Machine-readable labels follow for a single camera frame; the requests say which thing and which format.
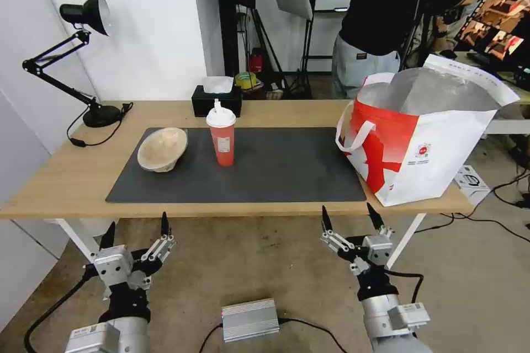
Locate black desk mat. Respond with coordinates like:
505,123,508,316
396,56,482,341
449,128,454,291
105,126,368,205

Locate black power supply cable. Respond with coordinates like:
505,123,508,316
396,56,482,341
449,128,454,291
198,317,370,353

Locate wooden table with white legs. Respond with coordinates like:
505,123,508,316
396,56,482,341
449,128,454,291
0,99,475,272

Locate red canister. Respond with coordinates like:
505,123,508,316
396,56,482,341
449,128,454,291
249,48,266,76

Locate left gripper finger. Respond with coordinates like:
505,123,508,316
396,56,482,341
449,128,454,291
99,222,118,252
140,211,178,265

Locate black floor cable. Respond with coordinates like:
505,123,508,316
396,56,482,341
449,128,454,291
438,170,530,243

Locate silver power supply box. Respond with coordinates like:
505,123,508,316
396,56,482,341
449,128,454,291
221,298,279,344

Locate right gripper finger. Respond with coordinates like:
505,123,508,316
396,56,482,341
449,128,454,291
320,205,353,261
366,202,395,239

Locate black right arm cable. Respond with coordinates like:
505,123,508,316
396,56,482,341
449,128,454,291
388,269,426,309

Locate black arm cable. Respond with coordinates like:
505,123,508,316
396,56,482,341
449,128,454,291
24,264,109,353
388,269,426,309

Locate white tissue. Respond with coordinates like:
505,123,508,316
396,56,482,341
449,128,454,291
202,76,235,95

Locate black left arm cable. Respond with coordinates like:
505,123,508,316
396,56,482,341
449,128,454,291
24,264,109,353

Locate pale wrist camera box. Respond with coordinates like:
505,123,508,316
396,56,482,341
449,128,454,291
362,234,395,269
91,245,136,288

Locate black tissue box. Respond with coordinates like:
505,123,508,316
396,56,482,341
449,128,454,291
191,84,243,119

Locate yellow green tape roll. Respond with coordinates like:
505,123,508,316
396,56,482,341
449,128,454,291
234,72,258,90

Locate computer monitor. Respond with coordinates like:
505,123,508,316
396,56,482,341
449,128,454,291
453,0,530,69

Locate red and white takeout bag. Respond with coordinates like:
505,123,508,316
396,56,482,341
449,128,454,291
334,54,522,207

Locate black lamp cable with switch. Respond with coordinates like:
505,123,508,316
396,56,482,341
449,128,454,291
66,101,135,148

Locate beige paper bowl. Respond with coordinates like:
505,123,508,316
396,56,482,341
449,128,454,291
137,127,189,173

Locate white printed carton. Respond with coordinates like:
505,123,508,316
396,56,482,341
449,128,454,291
453,164,492,208

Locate person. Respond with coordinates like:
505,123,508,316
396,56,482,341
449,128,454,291
331,0,497,100

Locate red drink cup white lid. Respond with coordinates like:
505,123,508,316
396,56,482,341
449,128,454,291
206,106,237,168

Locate black desk lamp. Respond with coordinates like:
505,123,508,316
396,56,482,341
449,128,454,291
22,0,122,129

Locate black light stand tripod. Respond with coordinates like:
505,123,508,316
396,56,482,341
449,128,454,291
285,18,316,100

